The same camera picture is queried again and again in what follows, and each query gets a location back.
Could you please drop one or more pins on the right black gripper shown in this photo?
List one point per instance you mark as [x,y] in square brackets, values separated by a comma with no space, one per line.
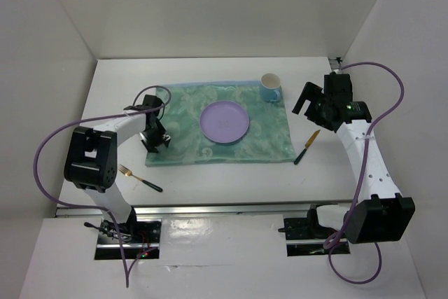
[313,93]

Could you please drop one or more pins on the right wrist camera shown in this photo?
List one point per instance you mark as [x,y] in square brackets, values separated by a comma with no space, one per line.
[338,87]

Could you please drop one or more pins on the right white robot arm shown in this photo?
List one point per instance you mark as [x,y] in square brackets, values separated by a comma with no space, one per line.
[380,212]

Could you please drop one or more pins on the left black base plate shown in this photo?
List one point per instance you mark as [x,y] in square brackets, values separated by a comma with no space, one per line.
[143,233]

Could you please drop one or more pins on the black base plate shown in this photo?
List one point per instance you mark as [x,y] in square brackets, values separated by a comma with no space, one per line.
[143,233]
[304,229]

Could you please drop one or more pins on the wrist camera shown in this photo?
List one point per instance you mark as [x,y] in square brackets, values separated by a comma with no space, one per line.
[338,87]
[152,102]

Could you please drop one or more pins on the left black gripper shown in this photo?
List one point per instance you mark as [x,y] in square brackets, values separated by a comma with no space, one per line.
[155,141]

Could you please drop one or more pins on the aluminium frame rail front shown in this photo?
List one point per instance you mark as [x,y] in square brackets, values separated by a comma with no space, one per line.
[236,208]

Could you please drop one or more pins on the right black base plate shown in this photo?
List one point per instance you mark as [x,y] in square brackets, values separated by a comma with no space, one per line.
[304,229]

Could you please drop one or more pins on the teal patterned satin cloth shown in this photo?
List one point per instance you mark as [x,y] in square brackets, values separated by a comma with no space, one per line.
[268,138]

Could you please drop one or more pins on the light blue mug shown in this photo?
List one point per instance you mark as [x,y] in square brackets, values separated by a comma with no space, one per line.
[270,88]

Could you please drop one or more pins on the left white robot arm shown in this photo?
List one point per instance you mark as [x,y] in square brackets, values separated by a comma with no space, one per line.
[92,162]

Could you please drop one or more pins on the gold fork green handle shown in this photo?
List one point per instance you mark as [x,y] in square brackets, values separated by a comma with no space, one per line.
[127,172]

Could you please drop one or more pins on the aluminium frame rail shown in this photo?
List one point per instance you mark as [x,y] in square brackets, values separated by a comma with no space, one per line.
[236,208]
[335,62]

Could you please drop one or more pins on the aluminium frame rail right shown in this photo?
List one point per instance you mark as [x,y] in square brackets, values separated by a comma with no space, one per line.
[335,62]

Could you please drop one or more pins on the lilac plastic plate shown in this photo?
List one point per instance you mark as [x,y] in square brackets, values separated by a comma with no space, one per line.
[224,122]

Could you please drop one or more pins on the gold knife green handle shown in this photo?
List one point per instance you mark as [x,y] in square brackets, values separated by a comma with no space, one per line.
[306,147]

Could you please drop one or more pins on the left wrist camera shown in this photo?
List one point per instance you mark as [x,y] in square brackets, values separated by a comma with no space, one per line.
[152,102]

